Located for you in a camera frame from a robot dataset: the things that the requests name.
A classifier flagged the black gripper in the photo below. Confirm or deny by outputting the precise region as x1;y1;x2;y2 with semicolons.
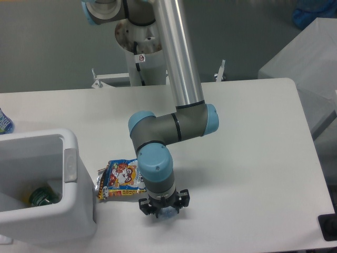
138;189;190;218

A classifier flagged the clear plastic water bottle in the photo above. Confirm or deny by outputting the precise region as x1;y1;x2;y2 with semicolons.
158;207;178;220

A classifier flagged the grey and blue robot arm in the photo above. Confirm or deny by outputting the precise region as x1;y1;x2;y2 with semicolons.
82;1;219;216

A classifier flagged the white trash can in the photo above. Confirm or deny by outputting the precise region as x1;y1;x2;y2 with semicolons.
1;129;96;244

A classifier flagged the blue snack bag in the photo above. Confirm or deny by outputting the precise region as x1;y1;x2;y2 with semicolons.
95;159;146;200

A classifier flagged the silver clamp bolt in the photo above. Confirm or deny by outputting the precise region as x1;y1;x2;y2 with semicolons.
214;59;226;82

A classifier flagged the black device at table edge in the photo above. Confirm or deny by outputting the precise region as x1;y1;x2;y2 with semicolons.
318;213;336;241

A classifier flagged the blue labelled bottle at edge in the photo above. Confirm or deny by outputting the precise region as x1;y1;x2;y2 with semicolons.
0;109;15;135

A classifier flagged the grey covered box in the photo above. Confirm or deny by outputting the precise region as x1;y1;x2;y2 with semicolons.
258;18;336;139

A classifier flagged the blue bag in corner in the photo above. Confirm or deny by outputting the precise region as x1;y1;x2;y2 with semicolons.
292;0;336;30

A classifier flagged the white pedestal base bracket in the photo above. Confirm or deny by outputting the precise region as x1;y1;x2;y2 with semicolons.
91;68;170;89

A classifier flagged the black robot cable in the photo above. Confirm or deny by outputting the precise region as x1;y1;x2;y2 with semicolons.
133;41;146;86

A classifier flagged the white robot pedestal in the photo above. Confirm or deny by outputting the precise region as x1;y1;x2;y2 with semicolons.
115;19;167;75

